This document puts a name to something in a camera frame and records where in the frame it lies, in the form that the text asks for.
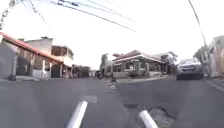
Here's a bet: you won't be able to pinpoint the beige multi-storey building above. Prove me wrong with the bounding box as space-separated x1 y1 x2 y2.
18 36 75 68

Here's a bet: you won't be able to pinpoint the robot's own part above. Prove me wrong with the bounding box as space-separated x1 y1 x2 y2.
138 110 159 128
66 100 89 128

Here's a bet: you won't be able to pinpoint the silver car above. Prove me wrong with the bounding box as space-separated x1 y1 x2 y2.
175 58 204 81

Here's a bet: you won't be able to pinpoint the grey asphalt road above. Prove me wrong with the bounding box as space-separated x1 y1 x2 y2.
0 77 224 128

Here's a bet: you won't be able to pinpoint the house with red tiled roof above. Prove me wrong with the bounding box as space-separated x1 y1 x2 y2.
99 49 178 80

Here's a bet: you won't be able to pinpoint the building with red roof edge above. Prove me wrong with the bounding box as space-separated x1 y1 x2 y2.
0 31 73 81

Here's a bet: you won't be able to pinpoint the overhead wires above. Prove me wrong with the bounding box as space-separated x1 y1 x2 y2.
0 0 208 48

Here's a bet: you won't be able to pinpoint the tree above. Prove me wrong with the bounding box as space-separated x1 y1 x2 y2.
192 45 210 64

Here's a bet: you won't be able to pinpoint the pale building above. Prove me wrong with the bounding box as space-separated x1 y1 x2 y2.
207 35 224 79

